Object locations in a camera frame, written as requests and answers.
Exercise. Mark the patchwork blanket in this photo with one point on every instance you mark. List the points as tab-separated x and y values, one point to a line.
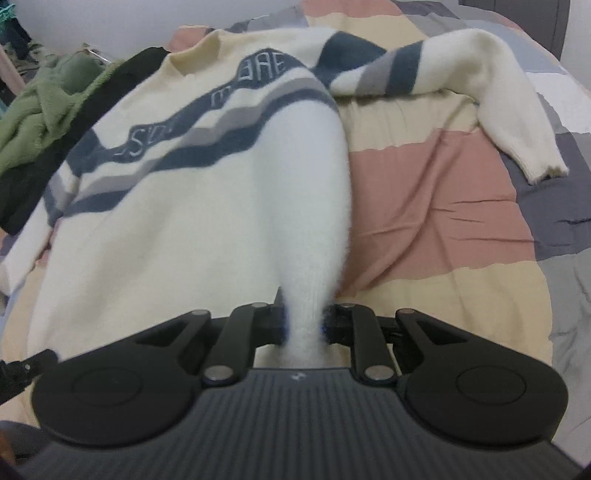
438	207

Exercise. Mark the green fleece jacket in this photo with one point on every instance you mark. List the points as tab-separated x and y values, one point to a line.
32	115

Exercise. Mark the grey door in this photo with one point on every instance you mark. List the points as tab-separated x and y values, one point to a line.
521	18

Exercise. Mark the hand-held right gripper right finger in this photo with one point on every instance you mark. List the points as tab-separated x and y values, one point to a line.
339	323

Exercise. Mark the black garment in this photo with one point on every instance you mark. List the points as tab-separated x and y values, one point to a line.
78	120

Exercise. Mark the cream sweater with blue stripes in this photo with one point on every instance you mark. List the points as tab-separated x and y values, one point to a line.
184	230

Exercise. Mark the beige hanging trousers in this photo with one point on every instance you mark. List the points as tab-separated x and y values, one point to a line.
8	74

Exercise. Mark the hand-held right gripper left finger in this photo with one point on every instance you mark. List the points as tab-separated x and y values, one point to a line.
258	323

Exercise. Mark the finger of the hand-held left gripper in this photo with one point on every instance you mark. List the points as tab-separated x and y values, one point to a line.
23	374

